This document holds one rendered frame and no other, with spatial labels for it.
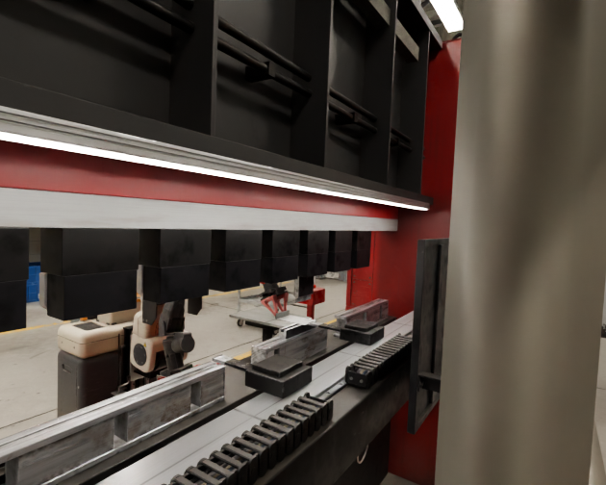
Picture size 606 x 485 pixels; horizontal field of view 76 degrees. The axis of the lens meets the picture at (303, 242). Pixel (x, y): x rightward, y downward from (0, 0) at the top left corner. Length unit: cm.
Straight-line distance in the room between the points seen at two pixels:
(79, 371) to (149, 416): 119
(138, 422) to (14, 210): 51
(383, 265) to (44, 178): 175
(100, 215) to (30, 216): 12
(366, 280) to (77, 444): 168
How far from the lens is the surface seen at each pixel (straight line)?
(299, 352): 142
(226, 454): 65
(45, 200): 78
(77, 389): 221
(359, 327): 131
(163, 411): 103
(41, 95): 60
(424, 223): 212
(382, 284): 221
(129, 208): 86
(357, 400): 89
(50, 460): 92
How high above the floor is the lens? 137
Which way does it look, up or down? 3 degrees down
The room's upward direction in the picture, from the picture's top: 2 degrees clockwise
